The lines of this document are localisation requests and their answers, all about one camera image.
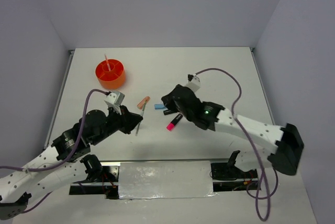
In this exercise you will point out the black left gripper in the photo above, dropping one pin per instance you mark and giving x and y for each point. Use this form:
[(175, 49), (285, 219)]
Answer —
[(127, 119)]

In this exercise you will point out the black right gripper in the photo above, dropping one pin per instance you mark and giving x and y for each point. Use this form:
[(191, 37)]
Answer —
[(168, 102)]

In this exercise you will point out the orange slim pen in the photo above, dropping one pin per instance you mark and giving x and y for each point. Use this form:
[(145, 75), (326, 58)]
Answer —
[(107, 62)]

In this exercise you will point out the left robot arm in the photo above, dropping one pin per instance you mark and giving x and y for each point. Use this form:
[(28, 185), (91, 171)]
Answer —
[(67, 160)]

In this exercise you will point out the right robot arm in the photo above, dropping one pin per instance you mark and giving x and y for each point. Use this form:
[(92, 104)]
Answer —
[(281, 146)]

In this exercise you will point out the orange translucent pen cap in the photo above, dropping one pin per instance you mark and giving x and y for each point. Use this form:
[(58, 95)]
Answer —
[(143, 102)]

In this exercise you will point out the black highlighter orange cap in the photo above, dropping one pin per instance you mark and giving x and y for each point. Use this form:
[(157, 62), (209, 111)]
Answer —
[(168, 112)]

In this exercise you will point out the black highlighter pink cap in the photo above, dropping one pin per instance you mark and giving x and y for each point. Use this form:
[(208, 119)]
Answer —
[(174, 122)]

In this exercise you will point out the blue translucent pen cap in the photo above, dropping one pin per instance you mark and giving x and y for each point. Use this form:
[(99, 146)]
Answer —
[(159, 107)]

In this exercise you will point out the orange round divided container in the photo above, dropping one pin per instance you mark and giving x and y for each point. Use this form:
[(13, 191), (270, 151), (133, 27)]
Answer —
[(115, 78)]

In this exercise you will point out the reflective silver front panel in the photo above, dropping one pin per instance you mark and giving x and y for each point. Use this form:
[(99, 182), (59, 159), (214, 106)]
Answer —
[(165, 180)]

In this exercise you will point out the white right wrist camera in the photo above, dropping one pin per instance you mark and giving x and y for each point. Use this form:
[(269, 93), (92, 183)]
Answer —
[(193, 82)]

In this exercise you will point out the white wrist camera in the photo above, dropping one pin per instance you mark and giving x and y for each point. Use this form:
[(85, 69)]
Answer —
[(193, 82), (114, 100)]

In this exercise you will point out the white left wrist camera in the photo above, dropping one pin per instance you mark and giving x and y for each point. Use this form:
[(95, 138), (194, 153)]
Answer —
[(114, 100)]

